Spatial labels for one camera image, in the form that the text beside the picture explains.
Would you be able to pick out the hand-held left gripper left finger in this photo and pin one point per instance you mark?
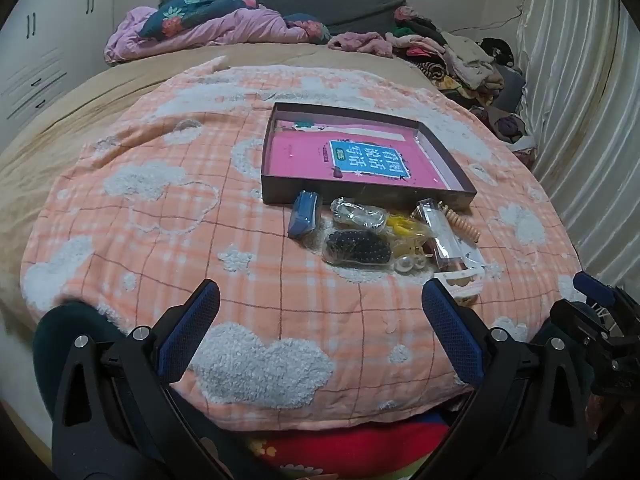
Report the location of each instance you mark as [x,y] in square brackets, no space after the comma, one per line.
[192,330]

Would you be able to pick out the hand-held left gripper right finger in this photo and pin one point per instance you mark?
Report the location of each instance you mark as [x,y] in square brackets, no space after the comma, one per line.
[452,335]

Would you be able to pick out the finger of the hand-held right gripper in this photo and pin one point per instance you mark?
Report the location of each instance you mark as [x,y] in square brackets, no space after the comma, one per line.
[575,316]
[595,287]

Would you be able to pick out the white jewelry card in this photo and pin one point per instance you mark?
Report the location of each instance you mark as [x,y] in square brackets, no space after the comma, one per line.
[460,282]

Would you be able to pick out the pearl hair clip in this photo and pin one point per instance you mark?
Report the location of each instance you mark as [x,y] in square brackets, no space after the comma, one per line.
[407,263]

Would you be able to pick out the clear amber packet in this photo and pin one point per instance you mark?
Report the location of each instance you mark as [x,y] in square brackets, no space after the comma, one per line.
[406,247]

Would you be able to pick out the clear packaged silver clip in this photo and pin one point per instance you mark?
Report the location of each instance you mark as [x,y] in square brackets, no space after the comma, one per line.
[442,235]

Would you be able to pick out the yellow hair clip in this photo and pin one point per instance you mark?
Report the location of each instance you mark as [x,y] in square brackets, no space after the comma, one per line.
[400,225]

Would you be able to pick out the black beaded jewelry bag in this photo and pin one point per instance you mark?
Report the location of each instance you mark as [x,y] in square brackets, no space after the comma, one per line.
[357,247]

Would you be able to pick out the silver jewelry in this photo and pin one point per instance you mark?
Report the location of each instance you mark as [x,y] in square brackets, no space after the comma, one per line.
[357,212]

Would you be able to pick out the blue hair clip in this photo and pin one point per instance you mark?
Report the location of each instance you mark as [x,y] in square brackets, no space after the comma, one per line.
[304,215]

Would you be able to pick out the dark cardboard box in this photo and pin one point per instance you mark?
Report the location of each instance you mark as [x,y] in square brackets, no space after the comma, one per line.
[350,192]

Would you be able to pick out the peach plaid blanket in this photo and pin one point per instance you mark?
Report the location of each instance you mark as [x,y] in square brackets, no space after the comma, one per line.
[175,260]

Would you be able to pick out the dark teal cloth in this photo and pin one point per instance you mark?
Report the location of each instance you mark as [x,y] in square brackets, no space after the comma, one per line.
[55,325]

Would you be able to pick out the red cloth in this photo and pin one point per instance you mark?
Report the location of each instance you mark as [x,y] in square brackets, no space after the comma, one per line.
[350,450]

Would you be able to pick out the cream curtain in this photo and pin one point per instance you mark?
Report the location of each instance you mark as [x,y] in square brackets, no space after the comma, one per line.
[575,110]

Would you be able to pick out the bag of clothes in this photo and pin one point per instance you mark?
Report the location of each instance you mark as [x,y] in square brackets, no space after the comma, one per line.
[507,127]

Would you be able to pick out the pink book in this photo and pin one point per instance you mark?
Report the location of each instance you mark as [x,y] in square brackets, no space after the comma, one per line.
[300,150]

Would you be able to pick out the pile of folded clothes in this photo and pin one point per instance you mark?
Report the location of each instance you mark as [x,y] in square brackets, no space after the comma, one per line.
[465,60]

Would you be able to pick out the pink fuzzy cloth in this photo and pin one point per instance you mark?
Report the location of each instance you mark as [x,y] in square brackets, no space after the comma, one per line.
[365,42]

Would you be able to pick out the purple quilt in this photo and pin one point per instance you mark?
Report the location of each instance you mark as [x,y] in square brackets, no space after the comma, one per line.
[240,27]

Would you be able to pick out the white wardrobe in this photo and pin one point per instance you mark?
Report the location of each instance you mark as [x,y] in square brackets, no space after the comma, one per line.
[50,50]

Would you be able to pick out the dark floral pillow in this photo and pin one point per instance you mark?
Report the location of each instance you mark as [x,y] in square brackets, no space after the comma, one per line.
[190,7]

